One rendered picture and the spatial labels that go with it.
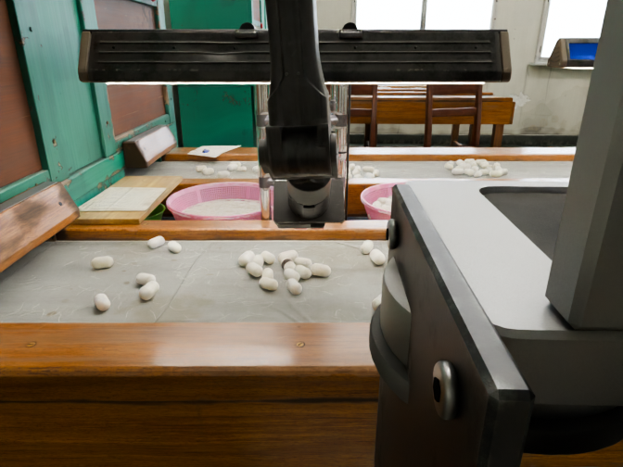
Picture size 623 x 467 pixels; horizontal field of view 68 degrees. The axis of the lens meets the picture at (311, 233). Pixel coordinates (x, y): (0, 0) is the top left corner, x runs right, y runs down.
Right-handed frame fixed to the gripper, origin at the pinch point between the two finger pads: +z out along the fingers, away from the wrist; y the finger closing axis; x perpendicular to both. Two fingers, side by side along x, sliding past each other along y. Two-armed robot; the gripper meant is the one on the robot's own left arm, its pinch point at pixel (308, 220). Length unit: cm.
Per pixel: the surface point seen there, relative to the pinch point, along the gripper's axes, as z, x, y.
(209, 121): 226, -152, 69
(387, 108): 219, -157, -58
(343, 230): 13.1, -2.4, -6.7
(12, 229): -5.1, 2.5, 44.4
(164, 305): -4.2, 14.1, 21.1
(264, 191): 13.9, -10.9, 8.5
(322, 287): -0.2, 11.1, -1.9
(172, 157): 67, -45, 44
